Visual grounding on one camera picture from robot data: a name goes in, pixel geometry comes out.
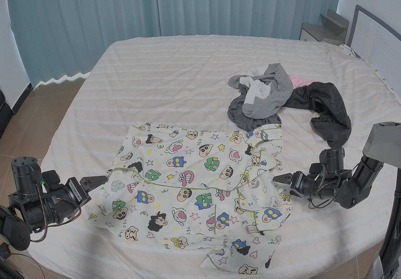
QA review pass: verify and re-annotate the black garment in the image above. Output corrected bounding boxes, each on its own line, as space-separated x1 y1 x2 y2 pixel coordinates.
282 81 352 147

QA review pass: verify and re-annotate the black cable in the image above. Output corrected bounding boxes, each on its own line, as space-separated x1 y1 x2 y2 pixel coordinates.
308 195 337 210
30 178 82 244

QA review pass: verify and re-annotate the bed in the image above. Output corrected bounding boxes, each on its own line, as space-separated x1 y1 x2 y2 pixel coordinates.
25 5 401 279

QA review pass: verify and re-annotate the pink garment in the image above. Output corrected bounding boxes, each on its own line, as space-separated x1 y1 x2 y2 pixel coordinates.
290 75 314 90

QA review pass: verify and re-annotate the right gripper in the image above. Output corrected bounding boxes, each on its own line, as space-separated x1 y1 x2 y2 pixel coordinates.
290 171 326 201

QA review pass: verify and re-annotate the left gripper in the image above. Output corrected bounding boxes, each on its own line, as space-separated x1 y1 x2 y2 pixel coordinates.
42 176 92 226

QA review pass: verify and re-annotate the light grey and white garment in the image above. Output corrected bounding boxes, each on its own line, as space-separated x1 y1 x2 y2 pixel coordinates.
229 63 295 120

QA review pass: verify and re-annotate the dark grey garment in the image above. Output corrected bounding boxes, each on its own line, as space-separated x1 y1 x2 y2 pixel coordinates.
227 96 282 132

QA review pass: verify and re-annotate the grey bedside table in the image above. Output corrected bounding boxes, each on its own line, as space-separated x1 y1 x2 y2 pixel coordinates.
301 9 349 46

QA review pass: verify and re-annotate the white printed pyjama top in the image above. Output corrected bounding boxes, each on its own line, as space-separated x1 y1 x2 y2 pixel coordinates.
88 121 293 276

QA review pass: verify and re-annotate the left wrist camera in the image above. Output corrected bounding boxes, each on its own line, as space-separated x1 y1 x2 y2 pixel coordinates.
42 171 62 192

